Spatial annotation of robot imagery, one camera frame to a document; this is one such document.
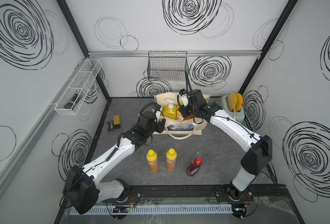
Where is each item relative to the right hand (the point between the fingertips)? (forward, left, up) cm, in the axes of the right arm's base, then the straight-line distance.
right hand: (181, 107), depth 81 cm
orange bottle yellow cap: (-28, +5, -5) cm, 29 cm away
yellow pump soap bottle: (0, +6, -4) cm, 8 cm away
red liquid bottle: (-31, -6, -12) cm, 34 cm away
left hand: (-7, +12, -2) cm, 13 cm away
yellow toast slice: (+11, -34, -5) cm, 36 cm away
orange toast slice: (+9, -38, -3) cm, 39 cm away
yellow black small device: (+1, +46, -20) cm, 50 cm away
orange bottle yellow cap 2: (-29, +15, -5) cm, 33 cm away
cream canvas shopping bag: (-6, +2, -14) cm, 16 cm away
